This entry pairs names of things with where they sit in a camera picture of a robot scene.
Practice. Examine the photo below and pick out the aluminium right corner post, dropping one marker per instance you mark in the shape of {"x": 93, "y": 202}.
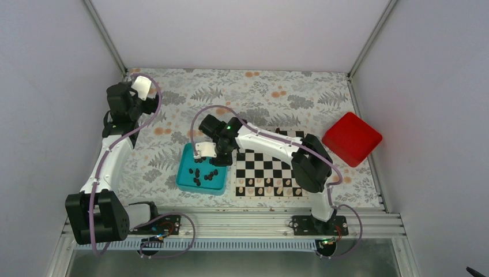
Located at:
{"x": 391, "y": 4}

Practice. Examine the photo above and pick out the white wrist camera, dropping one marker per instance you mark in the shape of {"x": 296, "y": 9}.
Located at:
{"x": 142, "y": 86}
{"x": 205, "y": 150}

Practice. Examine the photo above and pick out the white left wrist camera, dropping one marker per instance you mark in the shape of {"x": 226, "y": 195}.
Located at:
{"x": 142, "y": 86}

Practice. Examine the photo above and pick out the black white chessboard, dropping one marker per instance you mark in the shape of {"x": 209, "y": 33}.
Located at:
{"x": 251, "y": 164}

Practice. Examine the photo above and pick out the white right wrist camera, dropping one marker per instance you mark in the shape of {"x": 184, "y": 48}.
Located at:
{"x": 205, "y": 150}

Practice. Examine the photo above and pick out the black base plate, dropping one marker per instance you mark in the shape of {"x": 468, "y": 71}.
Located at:
{"x": 307, "y": 225}
{"x": 168, "y": 225}

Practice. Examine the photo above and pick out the aluminium left corner post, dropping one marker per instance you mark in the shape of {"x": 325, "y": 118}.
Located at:
{"x": 105, "y": 36}

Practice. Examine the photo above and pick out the red plastic box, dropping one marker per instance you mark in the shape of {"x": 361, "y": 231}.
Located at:
{"x": 351, "y": 139}

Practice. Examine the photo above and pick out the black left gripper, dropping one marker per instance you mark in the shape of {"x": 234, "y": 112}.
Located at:
{"x": 151, "y": 105}

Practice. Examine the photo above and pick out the teal plastic tray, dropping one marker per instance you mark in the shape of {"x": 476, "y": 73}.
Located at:
{"x": 200, "y": 176}

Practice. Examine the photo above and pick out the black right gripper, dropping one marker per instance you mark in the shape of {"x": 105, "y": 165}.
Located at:
{"x": 228, "y": 161}

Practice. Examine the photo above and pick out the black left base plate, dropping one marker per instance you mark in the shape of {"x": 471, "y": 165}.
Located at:
{"x": 168, "y": 225}

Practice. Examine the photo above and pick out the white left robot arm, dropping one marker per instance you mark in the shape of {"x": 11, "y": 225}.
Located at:
{"x": 95, "y": 213}

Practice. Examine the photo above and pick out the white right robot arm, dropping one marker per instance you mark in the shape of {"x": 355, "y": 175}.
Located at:
{"x": 307, "y": 157}

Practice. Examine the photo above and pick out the aluminium front rail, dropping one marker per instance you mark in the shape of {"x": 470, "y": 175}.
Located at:
{"x": 260, "y": 229}

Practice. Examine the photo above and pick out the floral patterned table mat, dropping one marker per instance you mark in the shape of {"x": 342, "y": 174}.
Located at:
{"x": 305, "y": 101}

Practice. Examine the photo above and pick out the aluminium corner post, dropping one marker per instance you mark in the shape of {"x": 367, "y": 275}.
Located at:
{"x": 391, "y": 4}
{"x": 105, "y": 36}

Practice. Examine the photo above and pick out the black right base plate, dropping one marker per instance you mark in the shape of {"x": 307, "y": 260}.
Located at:
{"x": 307, "y": 225}

